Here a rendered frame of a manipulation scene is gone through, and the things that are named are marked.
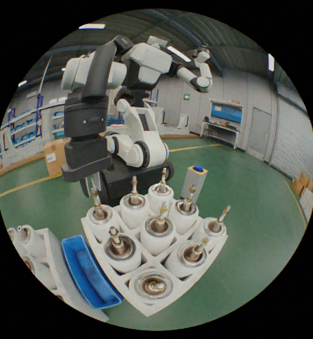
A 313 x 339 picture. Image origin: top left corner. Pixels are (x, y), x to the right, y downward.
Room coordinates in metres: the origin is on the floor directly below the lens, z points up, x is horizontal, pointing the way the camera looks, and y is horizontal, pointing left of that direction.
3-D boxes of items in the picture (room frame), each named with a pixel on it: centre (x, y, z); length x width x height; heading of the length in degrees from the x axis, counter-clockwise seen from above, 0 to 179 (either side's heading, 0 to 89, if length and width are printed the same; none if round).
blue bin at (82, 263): (0.00, 0.19, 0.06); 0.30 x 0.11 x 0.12; 44
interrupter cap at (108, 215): (0.17, 0.14, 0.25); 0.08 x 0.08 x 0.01
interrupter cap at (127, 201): (0.26, 0.06, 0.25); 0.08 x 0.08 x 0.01
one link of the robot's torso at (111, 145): (0.84, 0.32, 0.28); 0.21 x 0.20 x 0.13; 45
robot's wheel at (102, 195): (0.45, 0.32, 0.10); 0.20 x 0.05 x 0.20; 45
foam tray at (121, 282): (0.17, -0.03, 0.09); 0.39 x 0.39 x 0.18; 44
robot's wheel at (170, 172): (0.83, -0.06, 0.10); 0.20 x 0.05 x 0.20; 45
